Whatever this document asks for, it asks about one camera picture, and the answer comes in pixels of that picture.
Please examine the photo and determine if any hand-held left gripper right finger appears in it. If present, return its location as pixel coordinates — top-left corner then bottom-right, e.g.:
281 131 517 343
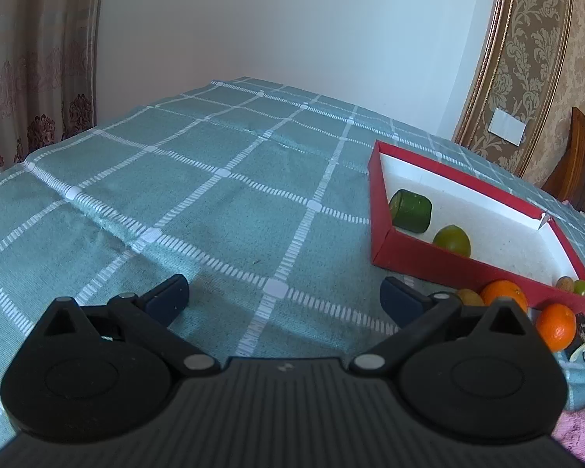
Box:
348 276 532 377

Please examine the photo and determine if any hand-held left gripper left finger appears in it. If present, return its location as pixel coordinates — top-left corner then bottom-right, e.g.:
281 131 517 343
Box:
41 273 221 377

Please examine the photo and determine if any green round citrus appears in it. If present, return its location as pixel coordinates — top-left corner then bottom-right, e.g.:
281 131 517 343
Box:
432 225 472 258

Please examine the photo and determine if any green cucumber piece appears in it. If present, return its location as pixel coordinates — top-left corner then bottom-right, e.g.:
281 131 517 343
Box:
389 188 433 233

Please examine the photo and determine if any large orange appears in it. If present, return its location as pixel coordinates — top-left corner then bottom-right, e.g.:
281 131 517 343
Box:
480 280 530 312

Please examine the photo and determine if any red cardboard box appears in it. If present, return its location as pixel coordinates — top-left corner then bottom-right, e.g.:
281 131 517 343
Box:
368 140 585 323

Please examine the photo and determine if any small orange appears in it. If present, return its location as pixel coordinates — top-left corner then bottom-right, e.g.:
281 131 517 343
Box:
535 303 577 353

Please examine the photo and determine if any green checked tablecloth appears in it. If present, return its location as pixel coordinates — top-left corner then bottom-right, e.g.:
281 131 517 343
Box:
0 76 585 449

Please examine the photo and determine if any pink fuzzy blanket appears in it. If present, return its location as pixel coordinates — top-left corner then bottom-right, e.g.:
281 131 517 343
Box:
551 407 585 466

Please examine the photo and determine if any patterned beige curtain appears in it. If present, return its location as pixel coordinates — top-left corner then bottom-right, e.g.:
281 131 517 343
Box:
0 0 105 188

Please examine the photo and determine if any white light switch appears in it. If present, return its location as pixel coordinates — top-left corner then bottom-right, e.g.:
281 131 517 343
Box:
487 108 527 146

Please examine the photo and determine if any gold wall frame moulding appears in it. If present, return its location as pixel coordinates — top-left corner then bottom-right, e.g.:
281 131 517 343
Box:
451 0 576 179

